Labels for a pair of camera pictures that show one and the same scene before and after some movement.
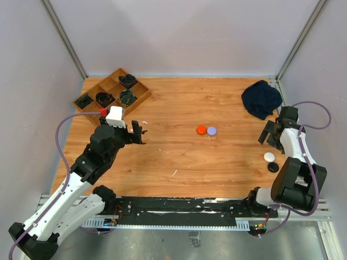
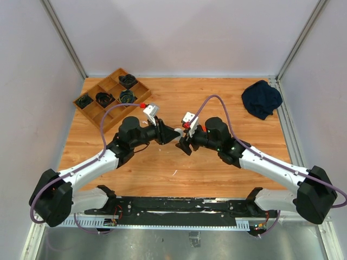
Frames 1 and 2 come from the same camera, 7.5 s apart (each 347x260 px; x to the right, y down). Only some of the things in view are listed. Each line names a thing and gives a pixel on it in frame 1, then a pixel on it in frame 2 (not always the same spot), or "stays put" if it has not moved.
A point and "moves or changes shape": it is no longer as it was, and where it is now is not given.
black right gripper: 269,128 → 184,144
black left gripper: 130,137 → 164,134
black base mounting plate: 188,210 stays put
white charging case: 269,157 moves or changes shape
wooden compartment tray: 119,89 stays put
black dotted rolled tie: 127,80 stays put
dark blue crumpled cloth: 261,99 stays put
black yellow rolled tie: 127,97 stays put
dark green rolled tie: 84,100 stays put
